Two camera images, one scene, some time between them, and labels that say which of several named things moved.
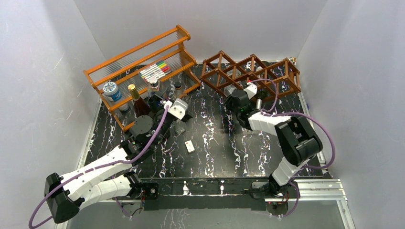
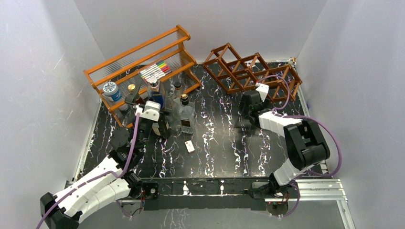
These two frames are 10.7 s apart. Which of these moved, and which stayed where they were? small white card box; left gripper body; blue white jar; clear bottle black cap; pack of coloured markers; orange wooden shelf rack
Moved: left gripper body; clear bottle black cap
Stayed: orange wooden shelf rack; pack of coloured markers; small white card box; blue white jar
